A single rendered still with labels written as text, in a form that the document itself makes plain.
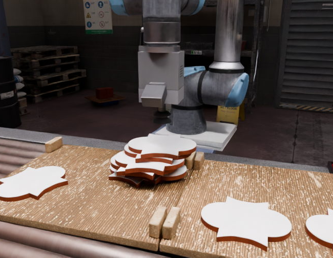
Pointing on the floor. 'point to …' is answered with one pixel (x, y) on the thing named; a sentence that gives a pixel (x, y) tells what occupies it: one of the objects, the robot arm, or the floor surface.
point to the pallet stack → (47, 70)
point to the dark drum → (5, 94)
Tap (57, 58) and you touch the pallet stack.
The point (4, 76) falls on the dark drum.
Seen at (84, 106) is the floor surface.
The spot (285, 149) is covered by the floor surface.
